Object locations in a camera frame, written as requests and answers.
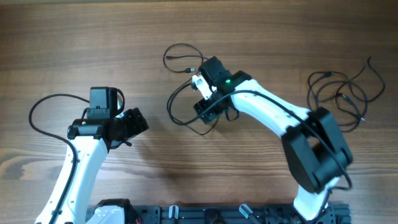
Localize black USB cable long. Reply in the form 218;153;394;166
306;71;369;133

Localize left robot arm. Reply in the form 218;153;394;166
36;86;148;223

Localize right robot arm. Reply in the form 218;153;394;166
192;57;353;223

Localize right camera black cable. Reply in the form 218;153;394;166
166;77;353;218

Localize camera black cable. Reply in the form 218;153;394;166
166;77;353;218
28;88;126;224

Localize left camera black cable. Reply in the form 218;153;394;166
28;88;126;224

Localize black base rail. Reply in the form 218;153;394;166
85;198;352;224

